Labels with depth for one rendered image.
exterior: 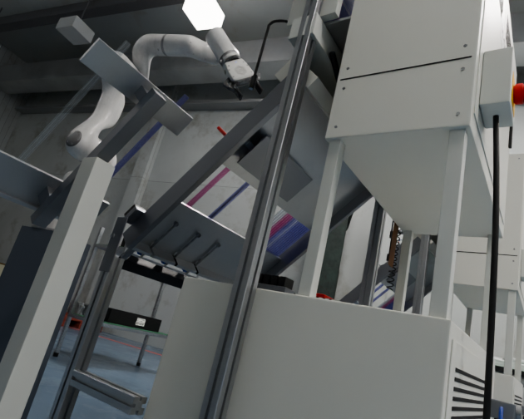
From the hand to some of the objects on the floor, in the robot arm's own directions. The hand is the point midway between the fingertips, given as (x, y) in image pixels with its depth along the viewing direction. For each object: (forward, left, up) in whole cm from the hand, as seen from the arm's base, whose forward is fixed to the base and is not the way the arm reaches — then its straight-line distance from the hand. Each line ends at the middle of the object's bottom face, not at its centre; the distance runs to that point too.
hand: (249, 93), depth 162 cm
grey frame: (+19, +6, -140) cm, 142 cm away
